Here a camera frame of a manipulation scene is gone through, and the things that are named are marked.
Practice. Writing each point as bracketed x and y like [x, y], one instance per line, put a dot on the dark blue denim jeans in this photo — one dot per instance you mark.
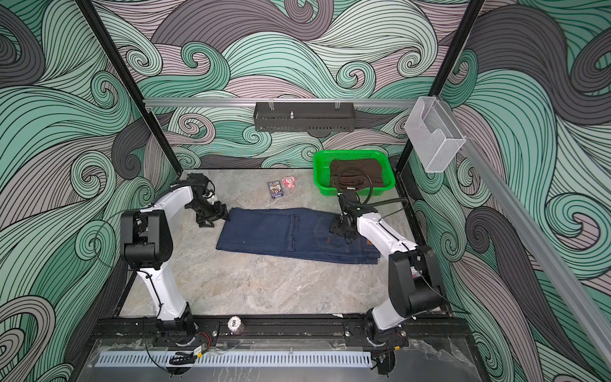
[298, 233]

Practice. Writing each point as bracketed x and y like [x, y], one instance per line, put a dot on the aluminium wall rail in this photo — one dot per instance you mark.
[561, 196]
[220, 102]

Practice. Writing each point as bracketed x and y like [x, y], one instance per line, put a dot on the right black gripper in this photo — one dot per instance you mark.
[334, 228]

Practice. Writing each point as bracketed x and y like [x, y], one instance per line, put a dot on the brown folded trousers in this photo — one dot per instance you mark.
[356, 174]

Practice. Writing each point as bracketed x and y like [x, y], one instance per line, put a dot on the pink plush toy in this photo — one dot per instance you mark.
[289, 182]

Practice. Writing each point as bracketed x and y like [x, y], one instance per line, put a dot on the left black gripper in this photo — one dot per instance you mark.
[219, 212]

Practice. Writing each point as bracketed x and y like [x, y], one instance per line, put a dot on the clear plastic wall bin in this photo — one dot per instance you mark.
[434, 133]

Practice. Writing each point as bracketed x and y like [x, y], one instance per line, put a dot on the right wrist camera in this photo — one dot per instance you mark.
[347, 199]

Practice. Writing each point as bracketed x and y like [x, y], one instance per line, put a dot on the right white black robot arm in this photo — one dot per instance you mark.
[415, 284]

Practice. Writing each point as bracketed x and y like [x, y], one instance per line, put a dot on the aluminium right wall rail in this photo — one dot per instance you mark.
[561, 196]

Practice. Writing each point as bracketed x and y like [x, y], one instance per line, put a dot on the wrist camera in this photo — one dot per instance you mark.
[347, 199]
[200, 182]

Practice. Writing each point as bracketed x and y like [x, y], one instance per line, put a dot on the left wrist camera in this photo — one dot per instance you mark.
[200, 182]

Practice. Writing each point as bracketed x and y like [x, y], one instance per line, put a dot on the white slotted cable duct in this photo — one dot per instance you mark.
[240, 359]

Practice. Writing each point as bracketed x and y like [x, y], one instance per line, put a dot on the aluminium back wall rail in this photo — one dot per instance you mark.
[220, 102]

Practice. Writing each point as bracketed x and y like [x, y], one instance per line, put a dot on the green plastic basket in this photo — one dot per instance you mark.
[321, 171]

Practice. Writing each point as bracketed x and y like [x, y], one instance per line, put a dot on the black perforated wall shelf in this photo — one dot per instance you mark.
[313, 118]

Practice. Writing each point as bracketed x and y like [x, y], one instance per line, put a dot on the blue playing card box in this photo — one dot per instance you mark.
[275, 189]

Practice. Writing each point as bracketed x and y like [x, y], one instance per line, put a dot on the round silver knob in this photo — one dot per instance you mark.
[235, 325]

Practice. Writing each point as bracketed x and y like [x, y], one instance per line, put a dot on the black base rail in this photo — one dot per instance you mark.
[353, 330]

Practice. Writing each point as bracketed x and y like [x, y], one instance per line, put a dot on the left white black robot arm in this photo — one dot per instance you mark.
[146, 245]

